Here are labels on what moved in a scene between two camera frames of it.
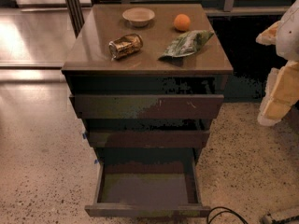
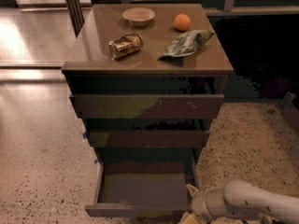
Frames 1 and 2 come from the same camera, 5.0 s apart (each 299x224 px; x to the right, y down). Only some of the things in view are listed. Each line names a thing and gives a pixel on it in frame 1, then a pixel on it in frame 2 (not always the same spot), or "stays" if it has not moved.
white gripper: (290, 37) to (198, 203)
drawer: (149, 138) stays
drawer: (148, 106) stays
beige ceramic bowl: (138, 17) stays
